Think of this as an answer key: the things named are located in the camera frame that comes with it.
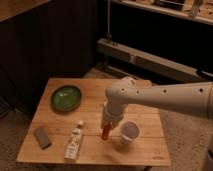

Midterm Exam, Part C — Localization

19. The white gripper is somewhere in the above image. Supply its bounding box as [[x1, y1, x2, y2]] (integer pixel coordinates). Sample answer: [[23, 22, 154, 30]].
[[101, 102, 125, 129]]

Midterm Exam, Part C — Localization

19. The red pepper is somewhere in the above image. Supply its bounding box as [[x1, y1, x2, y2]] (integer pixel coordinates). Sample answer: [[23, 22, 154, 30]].
[[101, 123, 111, 140]]

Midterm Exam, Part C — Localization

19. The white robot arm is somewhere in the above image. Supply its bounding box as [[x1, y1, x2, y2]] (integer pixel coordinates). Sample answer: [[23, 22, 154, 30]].
[[101, 77, 213, 129]]

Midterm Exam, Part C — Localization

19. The green ceramic plate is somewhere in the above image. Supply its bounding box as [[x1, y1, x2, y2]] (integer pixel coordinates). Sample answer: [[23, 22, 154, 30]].
[[50, 85, 82, 112]]

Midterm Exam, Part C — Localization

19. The wooden table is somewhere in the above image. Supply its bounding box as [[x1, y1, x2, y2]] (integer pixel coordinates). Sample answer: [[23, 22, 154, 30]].
[[17, 78, 171, 166]]

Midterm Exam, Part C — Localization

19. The white tube with cap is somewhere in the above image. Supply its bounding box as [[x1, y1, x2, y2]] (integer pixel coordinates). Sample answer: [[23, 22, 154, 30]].
[[64, 120, 84, 161]]

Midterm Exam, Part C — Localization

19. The metal pole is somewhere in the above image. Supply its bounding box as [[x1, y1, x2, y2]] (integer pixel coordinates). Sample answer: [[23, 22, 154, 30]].
[[107, 0, 111, 40]]

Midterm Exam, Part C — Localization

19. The wooden shelf rail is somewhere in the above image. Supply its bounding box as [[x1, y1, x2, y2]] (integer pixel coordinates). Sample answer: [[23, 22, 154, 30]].
[[97, 38, 213, 82]]

